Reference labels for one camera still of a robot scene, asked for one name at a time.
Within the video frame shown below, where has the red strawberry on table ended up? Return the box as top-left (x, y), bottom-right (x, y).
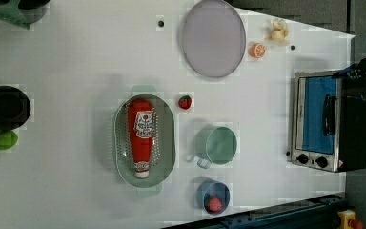
top-left (178, 95), bottom-right (192, 110)

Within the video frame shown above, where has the black cup at corner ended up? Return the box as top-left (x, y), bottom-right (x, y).
top-left (18, 0), bottom-right (51, 23)

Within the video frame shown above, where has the green oval strainer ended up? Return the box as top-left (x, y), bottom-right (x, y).
top-left (113, 85), bottom-right (176, 198)

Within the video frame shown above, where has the green mug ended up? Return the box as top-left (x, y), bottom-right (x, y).
top-left (187, 125), bottom-right (238, 169)

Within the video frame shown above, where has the green dustpan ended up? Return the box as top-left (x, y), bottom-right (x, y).
top-left (0, 0), bottom-right (31, 30)

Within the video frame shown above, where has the red ketchup bottle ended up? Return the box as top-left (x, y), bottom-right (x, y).
top-left (128, 99), bottom-right (154, 178)

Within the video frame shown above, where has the orange half slice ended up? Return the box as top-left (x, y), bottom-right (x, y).
top-left (250, 43), bottom-right (265, 58)

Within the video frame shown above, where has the black cylinder cup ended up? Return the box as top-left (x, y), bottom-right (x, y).
top-left (0, 86), bottom-right (31, 131)

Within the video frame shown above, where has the grey round plate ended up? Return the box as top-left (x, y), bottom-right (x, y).
top-left (182, 0), bottom-right (246, 78)

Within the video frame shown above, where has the toaster oven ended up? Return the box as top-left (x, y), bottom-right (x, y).
top-left (290, 72), bottom-right (366, 173)

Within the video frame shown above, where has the yellow red emergency button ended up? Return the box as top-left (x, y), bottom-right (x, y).
top-left (337, 210), bottom-right (364, 229)

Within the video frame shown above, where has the green oval toy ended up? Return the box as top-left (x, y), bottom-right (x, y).
top-left (0, 131), bottom-right (18, 151)

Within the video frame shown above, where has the strawberry in blue cup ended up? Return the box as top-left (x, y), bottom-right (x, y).
top-left (205, 196), bottom-right (222, 213)

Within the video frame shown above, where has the blue cup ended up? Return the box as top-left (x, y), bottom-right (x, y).
top-left (196, 179), bottom-right (231, 215)

